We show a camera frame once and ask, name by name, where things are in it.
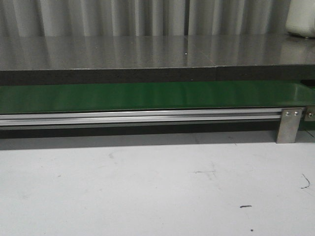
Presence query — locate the grey pleated curtain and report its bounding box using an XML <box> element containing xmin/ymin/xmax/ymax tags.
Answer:
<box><xmin>0</xmin><ymin>0</ymin><xmax>290</xmax><ymax>37</ymax></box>

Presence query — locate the steel conveyor support bracket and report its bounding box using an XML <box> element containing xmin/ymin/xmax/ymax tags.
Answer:
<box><xmin>276</xmin><ymin>108</ymin><xmax>303</xmax><ymax>144</ymax></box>

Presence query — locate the aluminium conveyor side rail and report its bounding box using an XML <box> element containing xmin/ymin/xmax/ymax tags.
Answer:
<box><xmin>0</xmin><ymin>108</ymin><xmax>304</xmax><ymax>127</ymax></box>

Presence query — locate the dark grey raised platform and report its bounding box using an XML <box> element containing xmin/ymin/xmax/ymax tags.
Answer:
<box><xmin>0</xmin><ymin>34</ymin><xmax>315</xmax><ymax>86</ymax></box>

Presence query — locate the green conveyor belt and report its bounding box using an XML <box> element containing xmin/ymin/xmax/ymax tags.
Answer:
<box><xmin>0</xmin><ymin>81</ymin><xmax>315</xmax><ymax>114</ymax></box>

